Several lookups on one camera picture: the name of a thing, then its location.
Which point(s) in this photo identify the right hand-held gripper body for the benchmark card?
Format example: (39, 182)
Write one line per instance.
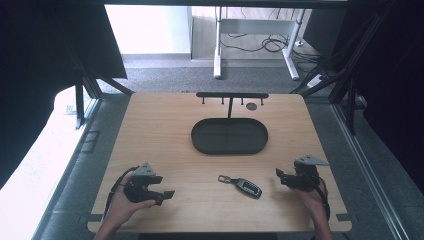
(306, 177)

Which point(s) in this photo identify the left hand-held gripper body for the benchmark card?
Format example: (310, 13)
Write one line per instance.
(139, 191)

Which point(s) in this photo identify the black car key fob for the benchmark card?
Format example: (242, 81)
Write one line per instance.
(248, 188)

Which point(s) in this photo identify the black key rack with tray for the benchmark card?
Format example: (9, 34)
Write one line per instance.
(230, 136)

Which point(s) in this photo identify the person's left hand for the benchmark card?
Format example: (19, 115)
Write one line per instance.
(122, 207)

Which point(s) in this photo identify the person's right hand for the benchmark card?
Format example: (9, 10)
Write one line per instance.
(311, 201)

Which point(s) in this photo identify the grey round table grommet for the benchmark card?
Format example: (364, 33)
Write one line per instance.
(251, 106)

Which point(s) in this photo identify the white power strip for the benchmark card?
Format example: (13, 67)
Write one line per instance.
(315, 81)

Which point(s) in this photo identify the black curtain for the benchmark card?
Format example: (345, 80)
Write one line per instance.
(393, 83)
(40, 60)

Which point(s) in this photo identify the dark cabinet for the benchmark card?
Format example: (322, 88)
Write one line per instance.
(322, 30)

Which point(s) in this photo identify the aluminium floor rail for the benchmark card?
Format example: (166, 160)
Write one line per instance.
(370, 173)

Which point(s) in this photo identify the black metal frame stand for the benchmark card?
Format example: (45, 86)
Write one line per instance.
(79, 100)
(350, 86)

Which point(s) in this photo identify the white desk frame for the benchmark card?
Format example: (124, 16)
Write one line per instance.
(218, 50)

